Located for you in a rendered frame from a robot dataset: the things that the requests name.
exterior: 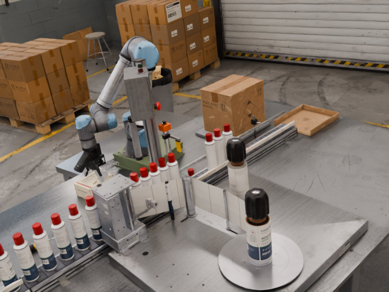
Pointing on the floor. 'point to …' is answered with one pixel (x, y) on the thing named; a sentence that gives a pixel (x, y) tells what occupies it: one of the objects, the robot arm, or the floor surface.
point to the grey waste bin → (164, 97)
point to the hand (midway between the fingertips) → (94, 182)
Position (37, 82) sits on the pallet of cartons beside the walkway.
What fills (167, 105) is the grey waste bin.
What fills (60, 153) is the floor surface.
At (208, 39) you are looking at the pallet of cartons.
